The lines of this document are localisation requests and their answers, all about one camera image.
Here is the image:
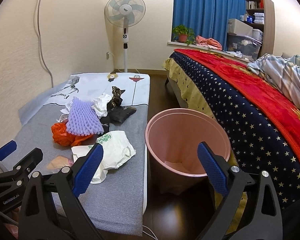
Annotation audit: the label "clear bag with tan content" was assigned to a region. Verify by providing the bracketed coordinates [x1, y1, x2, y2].
[46, 155, 74, 170]

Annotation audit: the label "orange plastic bag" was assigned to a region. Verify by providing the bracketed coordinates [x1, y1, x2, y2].
[51, 122, 93, 147]

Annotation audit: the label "purple foam fruit net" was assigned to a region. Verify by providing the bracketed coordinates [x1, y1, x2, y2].
[66, 98, 104, 136]

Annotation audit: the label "white bag with green print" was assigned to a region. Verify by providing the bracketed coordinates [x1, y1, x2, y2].
[71, 130, 137, 185]

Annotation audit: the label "white paper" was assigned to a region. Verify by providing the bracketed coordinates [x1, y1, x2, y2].
[92, 93, 112, 119]

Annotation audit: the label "black package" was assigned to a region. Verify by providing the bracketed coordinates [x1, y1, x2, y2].
[108, 107, 136, 124]

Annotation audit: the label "black gold patterned wrapper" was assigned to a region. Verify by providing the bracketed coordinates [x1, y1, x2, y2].
[107, 86, 126, 112]

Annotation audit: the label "pink plastic trash bin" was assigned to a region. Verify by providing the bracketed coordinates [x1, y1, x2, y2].
[145, 108, 231, 194]

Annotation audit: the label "bed with starry blanket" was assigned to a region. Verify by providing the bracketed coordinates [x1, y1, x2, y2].
[162, 48, 300, 233]

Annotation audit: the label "striped blue white duvet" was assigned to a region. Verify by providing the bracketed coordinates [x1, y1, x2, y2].
[247, 54, 300, 109]

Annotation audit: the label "dark plastic storage bin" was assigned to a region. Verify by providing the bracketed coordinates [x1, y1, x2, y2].
[227, 34, 262, 61]

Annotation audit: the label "pink folded clothes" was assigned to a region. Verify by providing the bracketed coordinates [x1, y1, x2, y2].
[196, 35, 223, 51]

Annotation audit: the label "white standing fan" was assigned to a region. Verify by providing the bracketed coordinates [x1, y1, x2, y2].
[104, 0, 146, 73]

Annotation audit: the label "white cardboard box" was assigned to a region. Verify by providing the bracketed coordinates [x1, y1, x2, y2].
[228, 18, 253, 37]

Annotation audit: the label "potted green plant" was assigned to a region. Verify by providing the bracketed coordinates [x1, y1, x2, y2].
[172, 24, 195, 45]

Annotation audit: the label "wooden bookshelf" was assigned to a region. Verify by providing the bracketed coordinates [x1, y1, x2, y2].
[246, 0, 275, 56]

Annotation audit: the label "blue curtain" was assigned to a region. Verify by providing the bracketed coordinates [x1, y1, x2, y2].
[172, 0, 246, 50]

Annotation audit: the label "grey wall cable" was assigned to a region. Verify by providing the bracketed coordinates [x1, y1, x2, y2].
[33, 0, 55, 88]

